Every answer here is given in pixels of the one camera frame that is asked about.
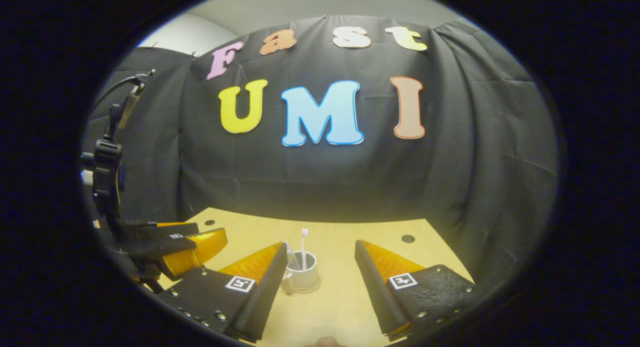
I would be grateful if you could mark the white toothbrush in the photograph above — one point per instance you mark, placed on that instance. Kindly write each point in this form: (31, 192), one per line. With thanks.
(304, 242)

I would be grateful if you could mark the black backdrop cloth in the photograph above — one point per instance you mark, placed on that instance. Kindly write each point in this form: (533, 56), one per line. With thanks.
(325, 182)

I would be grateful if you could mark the white cup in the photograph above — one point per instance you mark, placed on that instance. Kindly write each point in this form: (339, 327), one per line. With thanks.
(305, 279)

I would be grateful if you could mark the wooden desktop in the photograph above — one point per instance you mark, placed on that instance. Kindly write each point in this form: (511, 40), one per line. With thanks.
(340, 237)

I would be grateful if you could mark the white toothpaste tube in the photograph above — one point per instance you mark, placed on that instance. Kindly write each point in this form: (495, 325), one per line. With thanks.
(291, 254)

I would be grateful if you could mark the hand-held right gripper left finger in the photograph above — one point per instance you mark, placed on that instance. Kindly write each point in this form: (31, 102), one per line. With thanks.
(265, 292)

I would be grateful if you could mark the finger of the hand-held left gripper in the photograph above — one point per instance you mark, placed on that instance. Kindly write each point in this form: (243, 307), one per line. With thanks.
(200, 249)
(165, 229)

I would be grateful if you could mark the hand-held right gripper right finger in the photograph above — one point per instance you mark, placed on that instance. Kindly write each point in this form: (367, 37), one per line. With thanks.
(375, 287)

